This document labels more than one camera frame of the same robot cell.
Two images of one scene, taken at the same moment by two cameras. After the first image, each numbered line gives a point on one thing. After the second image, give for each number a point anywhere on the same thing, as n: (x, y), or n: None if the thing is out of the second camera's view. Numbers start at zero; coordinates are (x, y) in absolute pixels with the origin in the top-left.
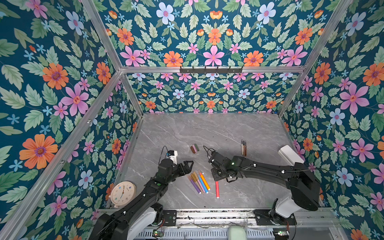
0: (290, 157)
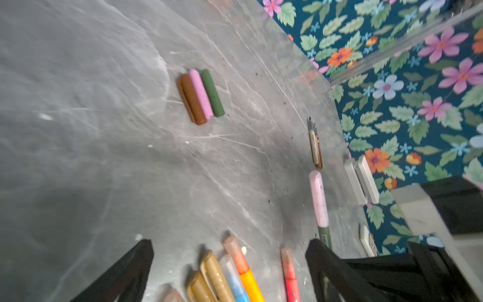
0: (361, 181)
